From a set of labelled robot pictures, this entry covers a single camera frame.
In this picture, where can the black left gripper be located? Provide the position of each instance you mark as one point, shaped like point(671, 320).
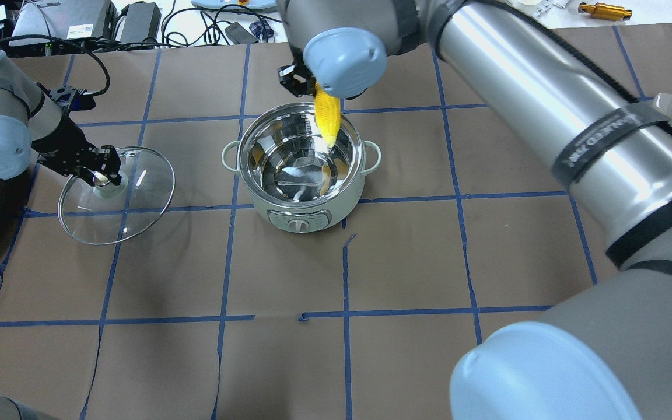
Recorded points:
point(63, 147)

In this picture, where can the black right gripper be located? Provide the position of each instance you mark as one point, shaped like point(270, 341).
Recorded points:
point(293, 79)

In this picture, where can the glass pot lid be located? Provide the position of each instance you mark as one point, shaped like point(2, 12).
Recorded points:
point(104, 215)

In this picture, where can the yellow corn cob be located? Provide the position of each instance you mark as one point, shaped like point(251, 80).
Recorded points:
point(328, 115)

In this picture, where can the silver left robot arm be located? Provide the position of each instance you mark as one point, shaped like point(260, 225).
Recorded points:
point(34, 118)

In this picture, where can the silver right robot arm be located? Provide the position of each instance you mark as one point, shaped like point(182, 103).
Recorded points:
point(605, 353)

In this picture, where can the pale green electric pot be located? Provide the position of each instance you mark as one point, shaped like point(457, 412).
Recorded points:
point(295, 181)

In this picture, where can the black power adapter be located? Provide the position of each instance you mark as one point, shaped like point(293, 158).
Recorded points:
point(238, 35)

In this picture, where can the black power brick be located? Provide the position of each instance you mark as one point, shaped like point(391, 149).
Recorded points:
point(140, 22)

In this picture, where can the gold brass fitting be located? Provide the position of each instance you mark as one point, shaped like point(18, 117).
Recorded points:
point(605, 11)

